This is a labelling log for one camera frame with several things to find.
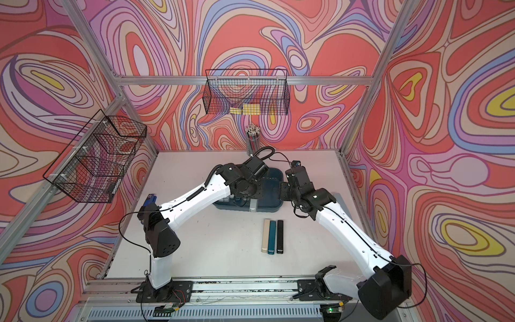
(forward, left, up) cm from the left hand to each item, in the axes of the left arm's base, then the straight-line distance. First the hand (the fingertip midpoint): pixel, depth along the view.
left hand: (262, 194), depth 80 cm
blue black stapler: (+4, +53, -14) cm, 55 cm away
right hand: (0, -10, +1) cm, 10 cm away
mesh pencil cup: (+38, +4, -4) cm, 39 cm away
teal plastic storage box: (-4, -3, +4) cm, 6 cm away
